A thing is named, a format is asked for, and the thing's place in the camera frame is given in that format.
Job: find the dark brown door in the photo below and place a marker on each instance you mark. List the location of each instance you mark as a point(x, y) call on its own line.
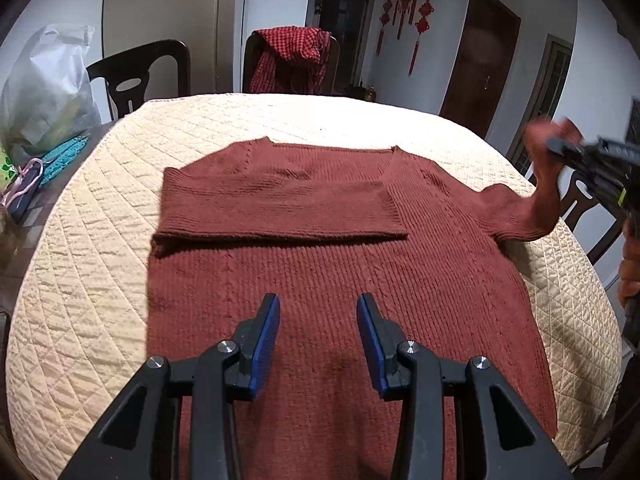
point(485, 53)

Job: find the dark open doorway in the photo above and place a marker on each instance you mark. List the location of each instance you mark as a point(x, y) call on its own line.
point(349, 23)

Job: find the red Chinese knot left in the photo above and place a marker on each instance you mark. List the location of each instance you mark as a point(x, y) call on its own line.
point(388, 16)

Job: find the rust red knit sweater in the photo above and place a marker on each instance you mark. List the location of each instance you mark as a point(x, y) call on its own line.
point(319, 227)

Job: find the green leaf patterned bag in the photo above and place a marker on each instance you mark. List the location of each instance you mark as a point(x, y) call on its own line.
point(7, 170)

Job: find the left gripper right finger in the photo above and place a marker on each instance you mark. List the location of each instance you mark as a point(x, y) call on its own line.
point(497, 437)

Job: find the red chinese knot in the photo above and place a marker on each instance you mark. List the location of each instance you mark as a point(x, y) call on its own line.
point(422, 26)
point(407, 10)
point(388, 16)

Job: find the red Chinese knot right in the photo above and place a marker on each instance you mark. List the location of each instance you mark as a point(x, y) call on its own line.
point(422, 26)

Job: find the translucent white plastic bag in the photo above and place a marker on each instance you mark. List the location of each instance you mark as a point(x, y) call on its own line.
point(47, 98)

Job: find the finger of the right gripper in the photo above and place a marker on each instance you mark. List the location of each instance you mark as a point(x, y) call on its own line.
point(560, 148)

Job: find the dark wooden chair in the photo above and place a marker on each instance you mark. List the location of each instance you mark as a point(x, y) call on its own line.
point(127, 73)
point(595, 228)

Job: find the beige quilted table cover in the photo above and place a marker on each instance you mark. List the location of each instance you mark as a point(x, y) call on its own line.
point(78, 329)

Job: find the window with grille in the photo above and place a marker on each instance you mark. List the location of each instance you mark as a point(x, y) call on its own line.
point(545, 96)

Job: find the red Chinese knot middle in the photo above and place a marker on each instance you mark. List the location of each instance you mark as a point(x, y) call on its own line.
point(407, 10)

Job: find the right hand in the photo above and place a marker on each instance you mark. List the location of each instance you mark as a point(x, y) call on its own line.
point(630, 266)

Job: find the navy pouch with pink cord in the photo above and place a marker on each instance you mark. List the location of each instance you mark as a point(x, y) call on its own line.
point(19, 193)

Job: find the dark wooden chair right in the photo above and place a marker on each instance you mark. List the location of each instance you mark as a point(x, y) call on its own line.
point(595, 228)

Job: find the beige refrigerator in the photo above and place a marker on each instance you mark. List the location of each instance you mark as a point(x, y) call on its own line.
point(211, 29)

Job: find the chair with red garment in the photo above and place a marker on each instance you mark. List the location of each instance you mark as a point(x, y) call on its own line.
point(332, 67)

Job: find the dark wooden chair left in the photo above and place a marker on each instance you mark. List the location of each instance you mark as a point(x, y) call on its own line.
point(127, 73)

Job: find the teal lace mat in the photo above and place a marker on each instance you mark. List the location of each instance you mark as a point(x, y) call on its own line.
point(61, 157)

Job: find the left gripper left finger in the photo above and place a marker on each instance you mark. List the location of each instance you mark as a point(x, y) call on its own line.
point(138, 435)

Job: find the red checkered garment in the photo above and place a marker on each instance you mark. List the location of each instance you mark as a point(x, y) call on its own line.
point(290, 60)

